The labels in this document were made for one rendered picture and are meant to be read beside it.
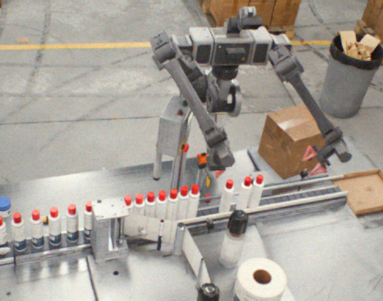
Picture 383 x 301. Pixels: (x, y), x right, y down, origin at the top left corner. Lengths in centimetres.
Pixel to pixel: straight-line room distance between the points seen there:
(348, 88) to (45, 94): 251
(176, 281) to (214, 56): 109
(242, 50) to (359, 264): 115
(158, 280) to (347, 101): 302
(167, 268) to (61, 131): 227
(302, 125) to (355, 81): 197
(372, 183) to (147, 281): 142
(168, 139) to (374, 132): 304
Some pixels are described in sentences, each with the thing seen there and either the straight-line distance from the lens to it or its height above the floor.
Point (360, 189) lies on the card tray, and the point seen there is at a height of 83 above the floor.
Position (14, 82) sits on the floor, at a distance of 518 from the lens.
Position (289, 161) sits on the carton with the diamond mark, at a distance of 306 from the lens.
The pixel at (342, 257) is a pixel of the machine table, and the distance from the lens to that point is 289.
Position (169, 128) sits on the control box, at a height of 143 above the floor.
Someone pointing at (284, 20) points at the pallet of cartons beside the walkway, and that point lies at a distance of 613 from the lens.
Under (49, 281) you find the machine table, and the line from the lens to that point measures 260.
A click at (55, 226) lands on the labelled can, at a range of 256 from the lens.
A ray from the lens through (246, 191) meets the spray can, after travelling 276.
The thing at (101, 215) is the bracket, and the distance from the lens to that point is 241.
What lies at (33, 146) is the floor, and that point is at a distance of 450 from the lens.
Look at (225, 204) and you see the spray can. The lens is 278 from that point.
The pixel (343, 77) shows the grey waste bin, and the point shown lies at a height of 41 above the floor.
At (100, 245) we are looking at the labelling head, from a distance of 251.
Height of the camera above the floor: 291
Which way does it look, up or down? 41 degrees down
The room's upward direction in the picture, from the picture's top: 9 degrees clockwise
